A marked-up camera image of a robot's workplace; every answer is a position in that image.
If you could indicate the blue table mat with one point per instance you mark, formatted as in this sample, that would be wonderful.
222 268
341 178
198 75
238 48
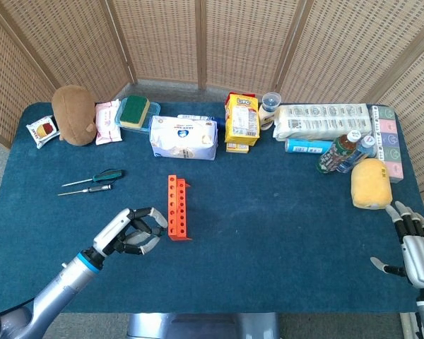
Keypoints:
268 229

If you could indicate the blue water bottle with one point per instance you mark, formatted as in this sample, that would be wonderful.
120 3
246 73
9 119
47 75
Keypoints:
365 144

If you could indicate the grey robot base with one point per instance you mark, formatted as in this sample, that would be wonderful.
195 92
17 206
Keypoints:
201 326

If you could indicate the wicker folding screen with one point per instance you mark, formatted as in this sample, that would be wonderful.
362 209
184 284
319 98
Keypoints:
162 35

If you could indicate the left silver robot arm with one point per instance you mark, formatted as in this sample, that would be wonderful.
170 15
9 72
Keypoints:
56 287

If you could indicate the brown plush toy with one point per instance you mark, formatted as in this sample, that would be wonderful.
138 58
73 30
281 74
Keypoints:
74 113

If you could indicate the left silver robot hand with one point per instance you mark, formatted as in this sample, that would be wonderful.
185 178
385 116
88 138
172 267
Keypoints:
113 233

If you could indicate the pastel pocket tissue multipack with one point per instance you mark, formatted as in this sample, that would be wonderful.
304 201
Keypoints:
388 141

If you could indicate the pink wet wipes pack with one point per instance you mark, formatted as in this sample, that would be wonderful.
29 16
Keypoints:
107 121

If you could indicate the white red snack packet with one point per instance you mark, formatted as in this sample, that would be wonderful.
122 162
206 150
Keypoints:
43 131

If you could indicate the white toilet roll pack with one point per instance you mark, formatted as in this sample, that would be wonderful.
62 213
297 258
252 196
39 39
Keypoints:
321 121

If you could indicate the green tea bottle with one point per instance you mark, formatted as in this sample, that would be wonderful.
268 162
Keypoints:
335 153

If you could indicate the clear blue plastic tray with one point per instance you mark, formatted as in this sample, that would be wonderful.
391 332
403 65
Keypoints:
152 114

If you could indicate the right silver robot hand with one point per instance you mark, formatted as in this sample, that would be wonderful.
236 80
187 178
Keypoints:
422 263

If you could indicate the white blue tissue pack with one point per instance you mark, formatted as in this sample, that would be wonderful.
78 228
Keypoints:
183 139

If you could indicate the white jar clear cap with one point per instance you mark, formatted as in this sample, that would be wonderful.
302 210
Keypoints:
268 114

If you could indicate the small yellow box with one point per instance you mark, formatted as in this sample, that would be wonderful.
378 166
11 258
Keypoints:
237 148

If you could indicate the orange test tube rack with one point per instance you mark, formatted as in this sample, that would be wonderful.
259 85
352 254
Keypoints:
176 208

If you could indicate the green yellow sponge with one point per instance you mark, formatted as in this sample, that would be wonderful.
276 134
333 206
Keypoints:
134 111

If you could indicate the yellow foam sponge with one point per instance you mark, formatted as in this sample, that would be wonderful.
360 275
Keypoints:
371 183

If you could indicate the yellow Lipo biscuit box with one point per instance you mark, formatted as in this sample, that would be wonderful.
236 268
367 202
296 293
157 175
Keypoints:
242 120

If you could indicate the blue cylindrical can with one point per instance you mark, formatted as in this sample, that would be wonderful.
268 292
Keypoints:
304 146

